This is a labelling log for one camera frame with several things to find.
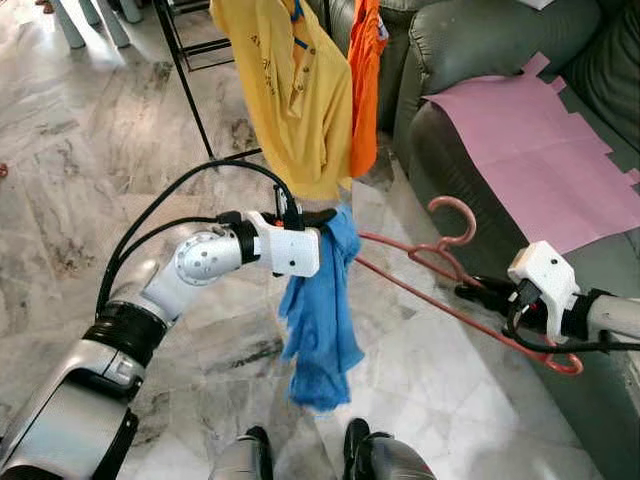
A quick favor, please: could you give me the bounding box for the blue shirt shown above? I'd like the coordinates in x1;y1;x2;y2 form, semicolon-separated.
278;205;366;413

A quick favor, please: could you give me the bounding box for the blue plastic hanger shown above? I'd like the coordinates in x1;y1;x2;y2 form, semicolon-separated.
288;0;306;51

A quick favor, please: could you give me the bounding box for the yellow polo shirt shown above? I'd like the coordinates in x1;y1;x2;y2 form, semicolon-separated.
210;0;354;201

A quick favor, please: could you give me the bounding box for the orange shirt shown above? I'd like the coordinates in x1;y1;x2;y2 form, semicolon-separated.
347;0;389;179

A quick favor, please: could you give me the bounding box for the pink foam mat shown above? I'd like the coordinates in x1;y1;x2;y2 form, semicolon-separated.
425;52;640;256

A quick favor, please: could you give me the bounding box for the black metal clothes rack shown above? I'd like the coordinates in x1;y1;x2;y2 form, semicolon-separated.
150;0;266;166

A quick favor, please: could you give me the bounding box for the robot right leg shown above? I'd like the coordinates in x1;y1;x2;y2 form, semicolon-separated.
343;418;436;480

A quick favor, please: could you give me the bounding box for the robot leg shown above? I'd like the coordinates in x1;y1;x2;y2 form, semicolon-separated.
343;418;436;480
208;427;273;480

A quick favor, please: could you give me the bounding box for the robot left leg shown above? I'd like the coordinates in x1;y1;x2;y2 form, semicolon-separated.
208;427;273;480

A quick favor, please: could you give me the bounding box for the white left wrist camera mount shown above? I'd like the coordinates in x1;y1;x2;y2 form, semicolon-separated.
255;210;323;278

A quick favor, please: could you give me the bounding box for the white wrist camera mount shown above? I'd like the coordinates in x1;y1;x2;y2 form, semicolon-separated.
507;241;581;338
255;210;323;278

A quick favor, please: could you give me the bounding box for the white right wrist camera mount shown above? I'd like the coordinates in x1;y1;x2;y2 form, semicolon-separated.
507;241;581;338

